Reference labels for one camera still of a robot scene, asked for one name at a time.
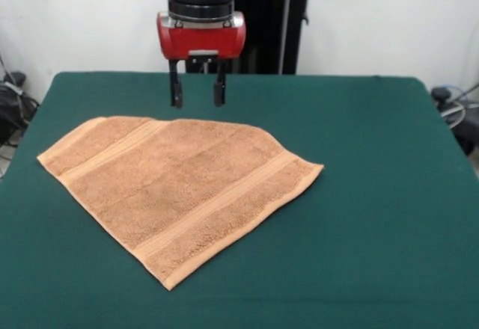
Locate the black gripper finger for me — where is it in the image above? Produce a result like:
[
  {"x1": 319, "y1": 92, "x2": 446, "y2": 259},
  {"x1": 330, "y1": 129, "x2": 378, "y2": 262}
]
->
[
  {"x1": 168, "y1": 59, "x2": 184, "y2": 109},
  {"x1": 212, "y1": 58, "x2": 228, "y2": 108}
]

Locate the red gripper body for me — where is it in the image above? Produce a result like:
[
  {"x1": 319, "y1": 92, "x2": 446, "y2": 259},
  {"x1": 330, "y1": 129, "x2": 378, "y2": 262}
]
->
[{"x1": 156, "y1": 10, "x2": 248, "y2": 61}]

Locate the orange terry towel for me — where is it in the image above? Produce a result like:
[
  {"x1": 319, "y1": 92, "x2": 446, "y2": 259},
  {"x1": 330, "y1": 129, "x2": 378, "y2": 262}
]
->
[{"x1": 36, "y1": 115, "x2": 325, "y2": 292}]

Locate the dark green table cloth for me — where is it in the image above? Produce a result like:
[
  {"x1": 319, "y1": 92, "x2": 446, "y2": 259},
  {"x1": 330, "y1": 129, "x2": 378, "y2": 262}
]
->
[{"x1": 0, "y1": 71, "x2": 479, "y2": 329}]

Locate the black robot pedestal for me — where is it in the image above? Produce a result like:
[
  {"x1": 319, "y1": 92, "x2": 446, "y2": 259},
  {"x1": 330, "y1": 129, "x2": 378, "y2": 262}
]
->
[{"x1": 185, "y1": 0, "x2": 326, "y2": 76}]

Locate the black equipment stand with cables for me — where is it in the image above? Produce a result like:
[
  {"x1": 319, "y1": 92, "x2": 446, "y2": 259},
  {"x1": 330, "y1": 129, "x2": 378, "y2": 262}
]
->
[
  {"x1": 430, "y1": 82, "x2": 479, "y2": 156},
  {"x1": 0, "y1": 70, "x2": 40, "y2": 147}
]

